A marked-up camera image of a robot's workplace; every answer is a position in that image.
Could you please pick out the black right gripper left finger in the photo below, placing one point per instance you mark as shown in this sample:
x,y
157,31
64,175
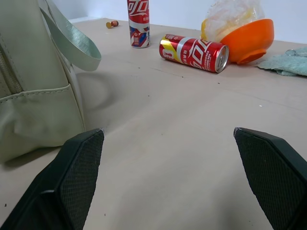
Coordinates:
x,y
72,182

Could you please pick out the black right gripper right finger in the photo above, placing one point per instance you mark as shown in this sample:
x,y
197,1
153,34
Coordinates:
x,y
273,177

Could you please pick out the pale green backpack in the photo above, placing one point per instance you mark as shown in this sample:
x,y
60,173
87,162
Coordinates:
x,y
36,83

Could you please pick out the light green towel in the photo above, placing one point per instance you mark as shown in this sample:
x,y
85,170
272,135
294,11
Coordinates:
x,y
285,63

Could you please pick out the orange plastic bowl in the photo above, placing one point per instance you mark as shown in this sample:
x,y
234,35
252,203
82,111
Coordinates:
x,y
249,40

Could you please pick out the red cola can with gold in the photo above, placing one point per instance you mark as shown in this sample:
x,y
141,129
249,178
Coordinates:
x,y
192,52

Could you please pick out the small brown stamp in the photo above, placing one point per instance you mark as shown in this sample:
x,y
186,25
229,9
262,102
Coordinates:
x,y
112,24

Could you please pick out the clear plastic bag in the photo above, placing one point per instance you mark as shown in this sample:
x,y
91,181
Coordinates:
x,y
227,19

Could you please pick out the red cola can with blue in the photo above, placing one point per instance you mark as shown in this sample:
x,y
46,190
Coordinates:
x,y
139,24

